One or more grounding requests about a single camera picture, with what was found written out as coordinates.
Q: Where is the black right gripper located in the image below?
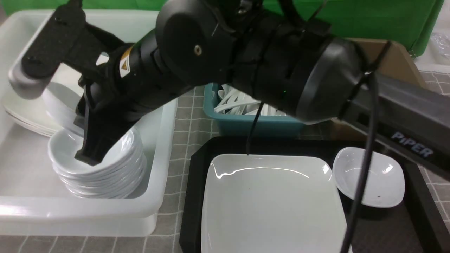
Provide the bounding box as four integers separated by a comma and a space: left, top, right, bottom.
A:
21, 0, 148, 166

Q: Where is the large white square plate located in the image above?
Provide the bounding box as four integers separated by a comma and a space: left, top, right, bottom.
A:
201, 154, 347, 253

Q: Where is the small white dish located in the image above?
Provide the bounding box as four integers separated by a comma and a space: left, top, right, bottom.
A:
332, 147, 405, 208

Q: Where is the small white bowl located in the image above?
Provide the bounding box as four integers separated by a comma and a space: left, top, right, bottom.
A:
41, 82, 84, 137

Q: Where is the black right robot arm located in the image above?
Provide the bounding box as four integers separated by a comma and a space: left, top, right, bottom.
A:
9, 0, 449, 180

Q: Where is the stack of small white bowls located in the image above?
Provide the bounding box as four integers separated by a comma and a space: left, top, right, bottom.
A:
47, 128, 147, 199

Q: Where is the stack of white square plates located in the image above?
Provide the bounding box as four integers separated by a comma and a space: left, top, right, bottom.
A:
3, 53, 109, 137

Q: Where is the large white plastic tub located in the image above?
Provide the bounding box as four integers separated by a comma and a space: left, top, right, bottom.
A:
0, 10, 177, 237

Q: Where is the grey checkered tablecloth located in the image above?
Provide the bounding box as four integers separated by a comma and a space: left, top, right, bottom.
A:
0, 67, 450, 253

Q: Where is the pile of white spoons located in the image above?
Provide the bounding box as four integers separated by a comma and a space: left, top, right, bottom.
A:
214, 84, 287, 117

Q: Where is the teal plastic bin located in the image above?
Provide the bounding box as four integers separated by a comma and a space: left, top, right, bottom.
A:
204, 83, 305, 138

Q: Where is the brown plastic bin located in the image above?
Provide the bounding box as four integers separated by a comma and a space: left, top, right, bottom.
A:
329, 38, 426, 141

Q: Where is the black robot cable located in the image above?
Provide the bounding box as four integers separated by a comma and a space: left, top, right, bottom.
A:
246, 42, 392, 253

